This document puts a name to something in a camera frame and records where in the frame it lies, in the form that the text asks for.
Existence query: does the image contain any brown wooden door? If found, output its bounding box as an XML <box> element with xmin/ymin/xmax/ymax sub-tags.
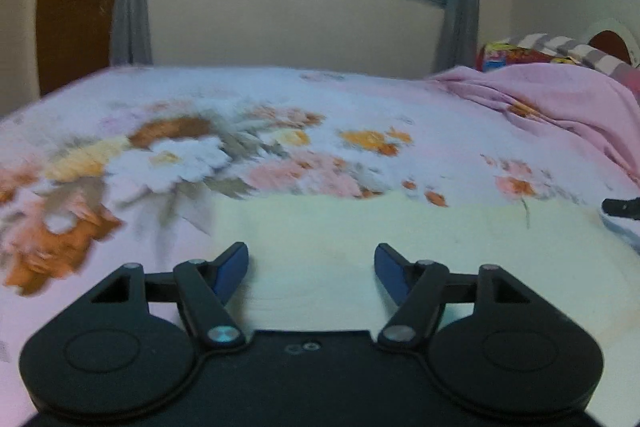
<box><xmin>36</xmin><ymin>0</ymin><xmax>122</xmax><ymax>98</ymax></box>

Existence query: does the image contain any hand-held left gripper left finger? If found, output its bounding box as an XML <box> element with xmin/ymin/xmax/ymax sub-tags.
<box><xmin>90</xmin><ymin>242</ymin><xmax>250</xmax><ymax>351</ymax></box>

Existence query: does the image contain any white arched headboard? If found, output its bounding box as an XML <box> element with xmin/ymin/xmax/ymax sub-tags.
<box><xmin>581</xmin><ymin>19</ymin><xmax>640</xmax><ymax>68</ymax></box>

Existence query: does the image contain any grey striped pillow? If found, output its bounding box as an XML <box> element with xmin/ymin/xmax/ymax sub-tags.
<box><xmin>504</xmin><ymin>33</ymin><xmax>640</xmax><ymax>82</ymax></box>

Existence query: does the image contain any pink blanket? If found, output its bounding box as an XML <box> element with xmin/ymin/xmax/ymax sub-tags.
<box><xmin>429</xmin><ymin>62</ymin><xmax>640</xmax><ymax>186</ymax></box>

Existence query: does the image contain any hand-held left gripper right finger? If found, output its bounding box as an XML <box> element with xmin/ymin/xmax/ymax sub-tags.
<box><xmin>374</xmin><ymin>242</ymin><xmax>532</xmax><ymax>351</ymax></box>

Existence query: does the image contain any floral bed sheet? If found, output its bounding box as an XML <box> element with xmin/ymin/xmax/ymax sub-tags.
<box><xmin>0</xmin><ymin>64</ymin><xmax>640</xmax><ymax>427</ymax></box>

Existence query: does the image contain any colourful printed pillow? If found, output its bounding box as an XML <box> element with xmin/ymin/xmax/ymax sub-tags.
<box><xmin>476</xmin><ymin>41</ymin><xmax>568</xmax><ymax>74</ymax></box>

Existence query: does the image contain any cream small cloth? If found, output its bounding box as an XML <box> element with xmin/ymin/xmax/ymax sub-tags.
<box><xmin>209</xmin><ymin>193</ymin><xmax>640</xmax><ymax>358</ymax></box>

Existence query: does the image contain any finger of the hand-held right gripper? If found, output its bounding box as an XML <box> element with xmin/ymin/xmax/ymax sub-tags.
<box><xmin>601</xmin><ymin>194</ymin><xmax>640</xmax><ymax>222</ymax></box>

